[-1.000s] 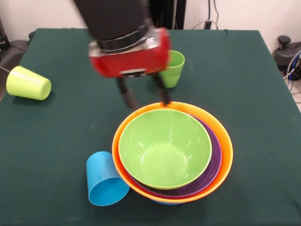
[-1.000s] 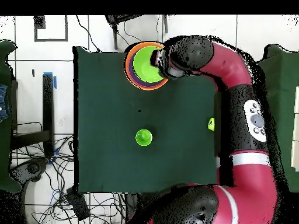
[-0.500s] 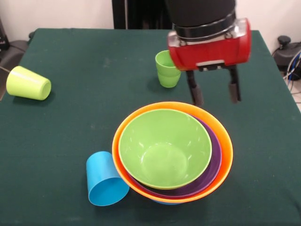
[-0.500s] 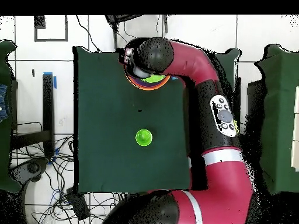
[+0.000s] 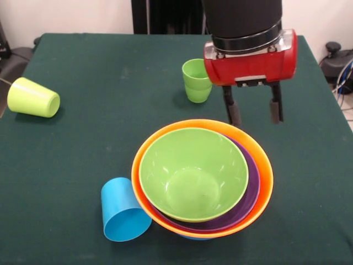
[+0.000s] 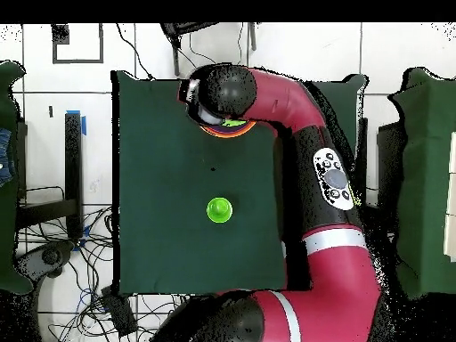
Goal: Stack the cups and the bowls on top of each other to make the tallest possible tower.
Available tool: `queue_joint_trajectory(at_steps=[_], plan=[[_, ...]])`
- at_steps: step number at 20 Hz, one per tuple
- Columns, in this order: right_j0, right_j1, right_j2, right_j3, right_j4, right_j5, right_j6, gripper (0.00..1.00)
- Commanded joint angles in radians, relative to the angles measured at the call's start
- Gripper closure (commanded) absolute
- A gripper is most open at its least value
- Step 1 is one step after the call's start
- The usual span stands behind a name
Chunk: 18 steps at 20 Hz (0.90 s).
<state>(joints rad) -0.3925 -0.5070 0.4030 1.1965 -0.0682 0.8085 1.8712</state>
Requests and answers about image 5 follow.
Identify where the green cup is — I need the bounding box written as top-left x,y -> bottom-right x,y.
185,84 -> 213,104
181,58 -> 213,91

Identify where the grey pedestal foot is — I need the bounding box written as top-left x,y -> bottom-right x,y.
0,37 -> 41,83
319,41 -> 353,83

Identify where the yellow-green cup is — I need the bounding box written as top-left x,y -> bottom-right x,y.
7,77 -> 61,119

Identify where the blue bowl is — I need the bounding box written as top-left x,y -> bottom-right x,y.
179,233 -> 216,241

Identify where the black equipment box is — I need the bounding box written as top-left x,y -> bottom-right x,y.
0,20 -> 12,59

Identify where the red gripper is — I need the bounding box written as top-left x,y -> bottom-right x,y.
204,29 -> 298,128

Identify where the blue cup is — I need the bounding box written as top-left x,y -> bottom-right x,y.
100,177 -> 153,243

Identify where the orange bowl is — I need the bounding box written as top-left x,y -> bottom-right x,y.
131,119 -> 274,239

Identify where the tangle of cables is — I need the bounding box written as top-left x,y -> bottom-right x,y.
332,60 -> 353,111

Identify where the dark green table cloth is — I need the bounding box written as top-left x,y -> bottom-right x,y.
0,33 -> 353,265

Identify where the green bowl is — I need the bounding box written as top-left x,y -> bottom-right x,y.
138,128 -> 249,223

